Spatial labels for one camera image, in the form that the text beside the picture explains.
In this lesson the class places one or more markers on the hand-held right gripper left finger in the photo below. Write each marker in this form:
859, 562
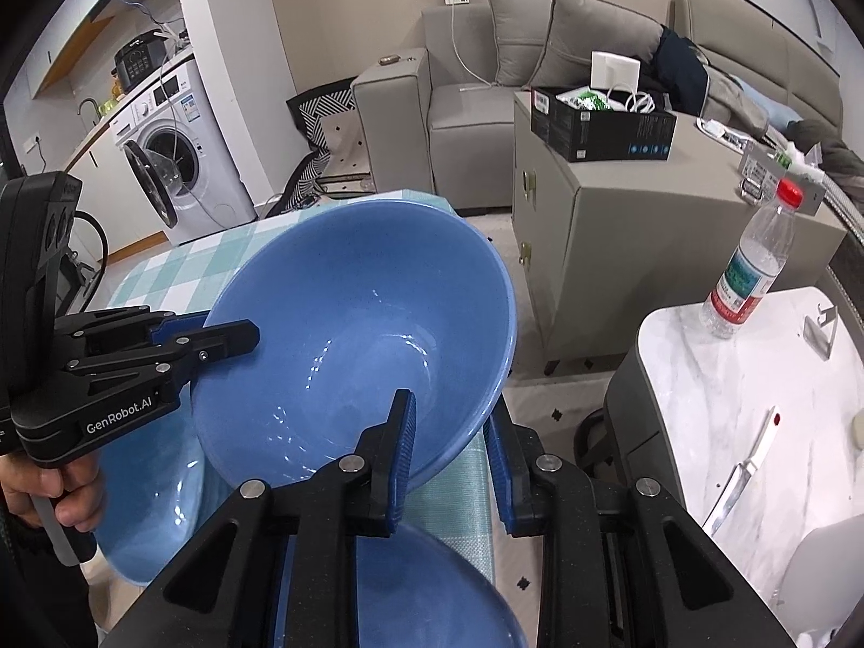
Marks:
399, 472

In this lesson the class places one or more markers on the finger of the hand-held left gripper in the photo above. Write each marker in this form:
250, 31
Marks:
223, 344
179, 327

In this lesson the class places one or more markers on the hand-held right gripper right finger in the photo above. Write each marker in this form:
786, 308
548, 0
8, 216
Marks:
499, 479

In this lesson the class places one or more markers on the blue bowl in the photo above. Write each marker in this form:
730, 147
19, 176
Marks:
439, 594
148, 499
351, 324

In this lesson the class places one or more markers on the person's left forearm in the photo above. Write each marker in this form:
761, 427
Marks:
34, 594

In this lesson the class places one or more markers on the person's left hand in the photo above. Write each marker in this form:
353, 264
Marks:
74, 493

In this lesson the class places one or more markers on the teal checked tablecloth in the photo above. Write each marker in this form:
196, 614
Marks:
169, 263

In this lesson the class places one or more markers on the white kitchen cabinet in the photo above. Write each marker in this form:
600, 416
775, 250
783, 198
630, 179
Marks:
101, 196

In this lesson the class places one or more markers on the white washing machine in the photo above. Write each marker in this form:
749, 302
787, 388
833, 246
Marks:
216, 169

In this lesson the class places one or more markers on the yellow bottle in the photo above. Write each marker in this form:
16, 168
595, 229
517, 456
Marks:
111, 106

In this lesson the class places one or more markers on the kitchen knife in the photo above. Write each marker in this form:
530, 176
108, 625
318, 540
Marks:
732, 486

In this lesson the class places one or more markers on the white upper cabinets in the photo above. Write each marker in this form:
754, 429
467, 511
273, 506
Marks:
67, 47

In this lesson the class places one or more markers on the black electric pressure cooker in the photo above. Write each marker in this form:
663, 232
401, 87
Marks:
138, 64

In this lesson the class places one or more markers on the white marble side table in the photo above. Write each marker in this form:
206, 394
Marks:
742, 405

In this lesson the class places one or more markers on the grey side cabinet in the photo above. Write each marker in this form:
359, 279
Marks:
641, 250

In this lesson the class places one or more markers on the clear water bottle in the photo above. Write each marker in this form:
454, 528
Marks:
746, 277

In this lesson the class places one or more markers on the grey sofa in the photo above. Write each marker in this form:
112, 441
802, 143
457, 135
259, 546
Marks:
466, 115

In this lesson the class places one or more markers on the white curved object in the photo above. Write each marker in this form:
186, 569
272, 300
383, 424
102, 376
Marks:
820, 574

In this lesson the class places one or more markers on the metal phone stand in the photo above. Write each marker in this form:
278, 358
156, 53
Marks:
827, 344

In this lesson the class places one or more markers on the black cardboard box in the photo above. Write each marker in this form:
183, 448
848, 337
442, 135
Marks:
607, 138

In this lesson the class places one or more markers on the small grey box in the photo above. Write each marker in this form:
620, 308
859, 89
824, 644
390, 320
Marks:
763, 172

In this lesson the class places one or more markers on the white box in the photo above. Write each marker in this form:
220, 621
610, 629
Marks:
614, 71

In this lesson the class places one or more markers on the grey cushion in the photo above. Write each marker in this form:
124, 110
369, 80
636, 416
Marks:
516, 34
587, 40

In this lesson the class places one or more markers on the dark clothes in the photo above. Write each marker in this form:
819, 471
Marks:
682, 67

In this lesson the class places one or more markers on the light blue pillow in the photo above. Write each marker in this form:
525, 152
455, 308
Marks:
763, 104

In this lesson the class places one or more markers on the grey blanket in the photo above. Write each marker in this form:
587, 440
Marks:
837, 155

